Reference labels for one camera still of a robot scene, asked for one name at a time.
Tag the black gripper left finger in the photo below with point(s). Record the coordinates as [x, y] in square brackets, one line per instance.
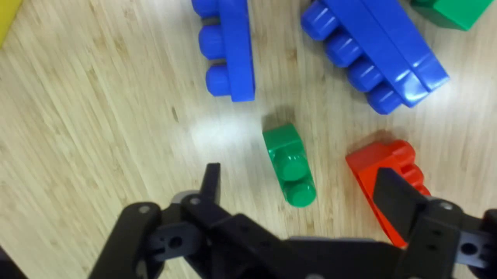
[136, 233]

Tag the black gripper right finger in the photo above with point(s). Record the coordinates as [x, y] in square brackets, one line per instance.
[428, 238]

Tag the small green toy block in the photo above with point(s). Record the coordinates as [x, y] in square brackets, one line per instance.
[287, 155]

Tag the multicolour toy block stack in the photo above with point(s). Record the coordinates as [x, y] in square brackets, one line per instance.
[382, 47]

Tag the red toy block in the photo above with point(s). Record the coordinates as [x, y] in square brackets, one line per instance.
[369, 165]

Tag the thin blue toy block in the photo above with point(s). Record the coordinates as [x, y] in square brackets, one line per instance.
[237, 52]

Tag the yellow toy block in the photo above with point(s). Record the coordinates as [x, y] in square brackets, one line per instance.
[6, 16]

